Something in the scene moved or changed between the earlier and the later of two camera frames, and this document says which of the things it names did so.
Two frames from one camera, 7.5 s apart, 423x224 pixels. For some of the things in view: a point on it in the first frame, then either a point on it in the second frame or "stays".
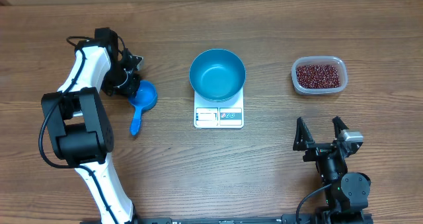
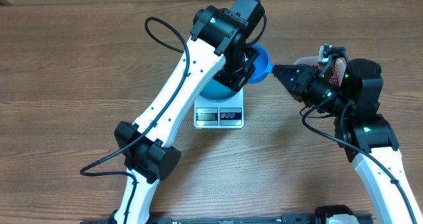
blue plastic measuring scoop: [145, 96] → [262, 65]
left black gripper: [130, 89] → [237, 82]
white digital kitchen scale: [226, 114] stays
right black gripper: [304, 141] → [304, 76]
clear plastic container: [318, 75] stays
